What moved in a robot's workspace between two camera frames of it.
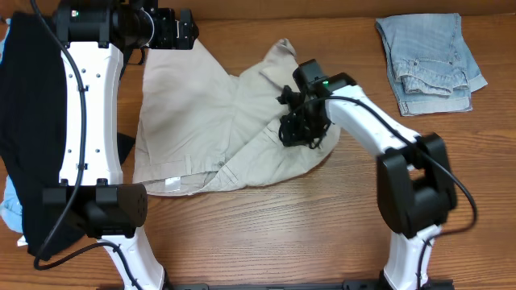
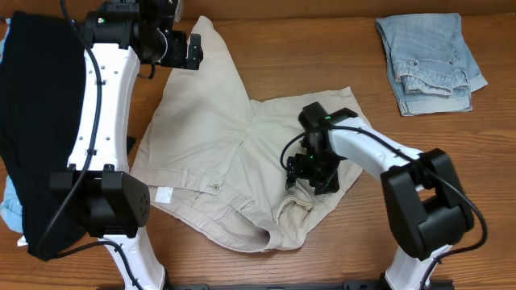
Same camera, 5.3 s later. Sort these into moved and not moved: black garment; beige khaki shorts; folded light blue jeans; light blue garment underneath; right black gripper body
Moved: beige khaki shorts; right black gripper body
Not moved: folded light blue jeans; black garment; light blue garment underneath
